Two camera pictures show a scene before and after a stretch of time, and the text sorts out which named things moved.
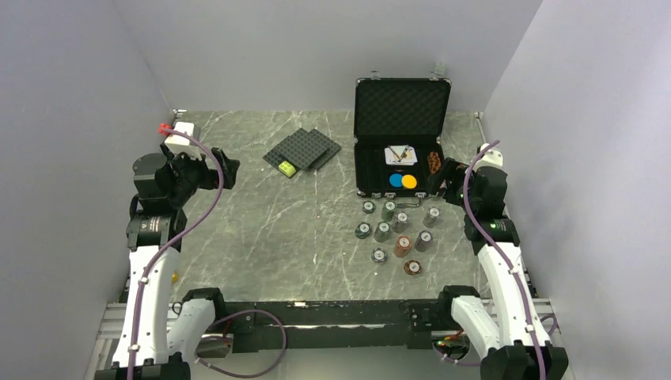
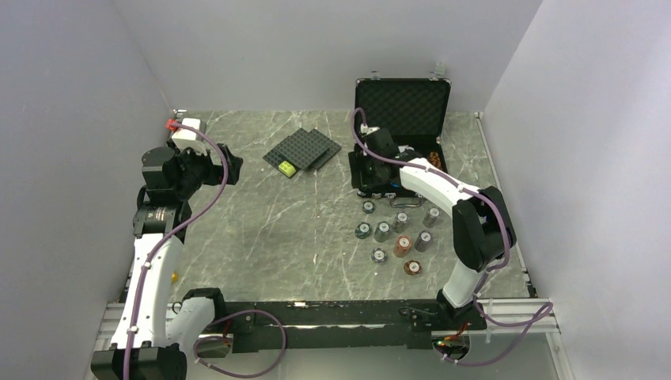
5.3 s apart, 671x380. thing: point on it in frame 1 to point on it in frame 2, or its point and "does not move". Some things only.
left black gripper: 210,176 does not move
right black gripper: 453,171 to 358,161
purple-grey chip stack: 430,216 does not move
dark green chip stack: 383,231 does not move
